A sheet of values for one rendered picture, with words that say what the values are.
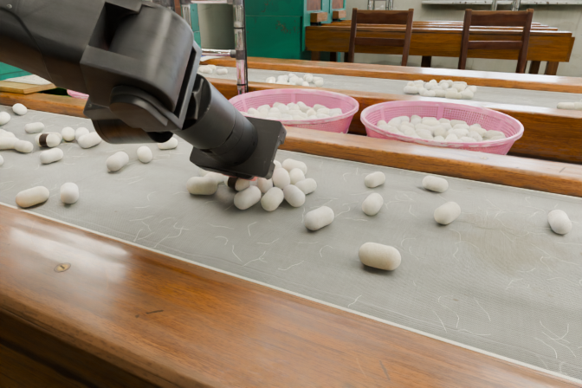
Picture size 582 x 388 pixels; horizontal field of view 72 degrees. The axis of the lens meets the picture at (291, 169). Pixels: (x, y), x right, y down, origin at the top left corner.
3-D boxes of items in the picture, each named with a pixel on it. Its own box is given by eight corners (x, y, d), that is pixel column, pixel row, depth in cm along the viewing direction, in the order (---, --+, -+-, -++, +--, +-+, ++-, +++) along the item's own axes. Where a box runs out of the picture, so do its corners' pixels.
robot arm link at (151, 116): (136, 99, 27) (166, 3, 30) (14, 108, 31) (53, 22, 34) (216, 169, 38) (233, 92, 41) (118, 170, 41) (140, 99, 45)
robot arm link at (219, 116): (199, 125, 33) (210, 63, 34) (131, 127, 35) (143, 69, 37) (236, 152, 39) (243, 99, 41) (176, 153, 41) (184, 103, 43)
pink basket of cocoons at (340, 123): (362, 172, 71) (365, 121, 68) (215, 169, 73) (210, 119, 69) (350, 128, 96) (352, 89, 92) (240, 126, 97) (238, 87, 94)
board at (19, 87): (24, 94, 89) (22, 89, 89) (-17, 88, 95) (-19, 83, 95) (134, 72, 117) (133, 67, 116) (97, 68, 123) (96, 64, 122)
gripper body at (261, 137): (212, 116, 49) (178, 87, 42) (288, 127, 45) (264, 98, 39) (196, 166, 48) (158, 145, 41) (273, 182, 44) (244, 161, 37)
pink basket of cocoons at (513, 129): (515, 215, 57) (531, 153, 54) (339, 183, 68) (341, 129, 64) (507, 154, 80) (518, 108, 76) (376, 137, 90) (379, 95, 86)
